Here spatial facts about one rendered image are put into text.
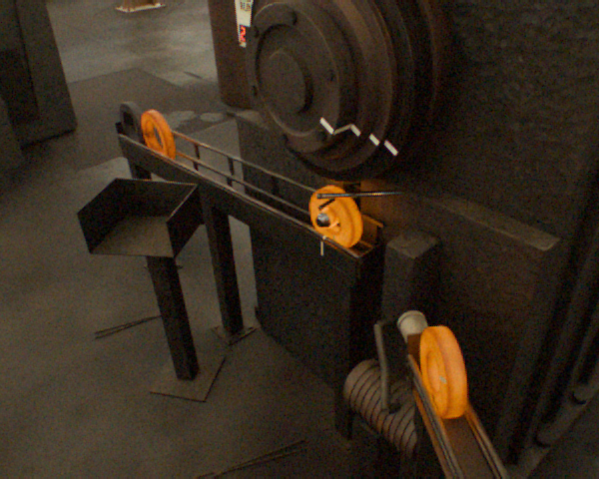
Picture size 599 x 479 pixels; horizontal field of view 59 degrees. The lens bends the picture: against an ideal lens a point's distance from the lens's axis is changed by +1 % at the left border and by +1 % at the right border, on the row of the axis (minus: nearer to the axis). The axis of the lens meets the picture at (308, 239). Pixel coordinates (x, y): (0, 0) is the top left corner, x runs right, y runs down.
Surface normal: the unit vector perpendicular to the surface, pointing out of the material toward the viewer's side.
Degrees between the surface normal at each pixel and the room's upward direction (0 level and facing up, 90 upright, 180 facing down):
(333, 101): 90
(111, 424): 0
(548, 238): 0
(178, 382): 0
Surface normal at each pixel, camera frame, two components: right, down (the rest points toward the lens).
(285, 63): -0.74, 0.40
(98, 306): -0.04, -0.82
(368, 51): 0.18, 0.17
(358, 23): 0.10, -0.03
